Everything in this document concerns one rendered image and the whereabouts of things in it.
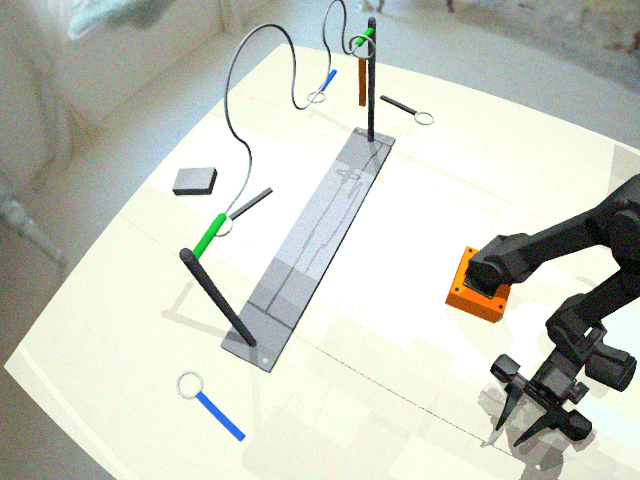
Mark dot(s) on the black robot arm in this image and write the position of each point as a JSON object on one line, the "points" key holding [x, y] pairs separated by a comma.
{"points": [[510, 259]]}

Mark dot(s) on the grey ring with blue handle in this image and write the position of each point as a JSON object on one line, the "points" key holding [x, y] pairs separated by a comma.
{"points": [[330, 76], [210, 406]]}

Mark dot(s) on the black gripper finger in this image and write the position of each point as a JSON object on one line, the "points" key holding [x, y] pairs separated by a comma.
{"points": [[547, 420], [513, 396]]}

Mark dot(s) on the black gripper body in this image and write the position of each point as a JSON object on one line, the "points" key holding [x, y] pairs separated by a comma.
{"points": [[575, 425]]}

